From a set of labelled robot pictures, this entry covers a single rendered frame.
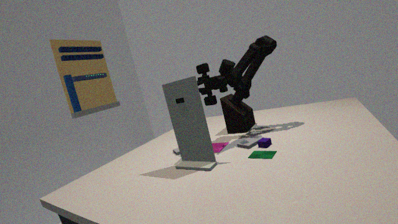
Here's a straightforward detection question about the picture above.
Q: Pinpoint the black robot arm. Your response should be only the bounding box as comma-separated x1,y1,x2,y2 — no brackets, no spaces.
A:
212,35,277,106

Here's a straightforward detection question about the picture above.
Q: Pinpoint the purple cube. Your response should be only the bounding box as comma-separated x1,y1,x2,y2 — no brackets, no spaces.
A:
258,138,272,148

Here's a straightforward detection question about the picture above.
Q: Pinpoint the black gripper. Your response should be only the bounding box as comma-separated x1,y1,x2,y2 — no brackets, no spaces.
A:
196,63,217,106

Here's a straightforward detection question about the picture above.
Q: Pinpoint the translucent magenta square zone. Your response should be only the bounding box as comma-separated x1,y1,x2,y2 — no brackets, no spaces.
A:
212,142,229,153

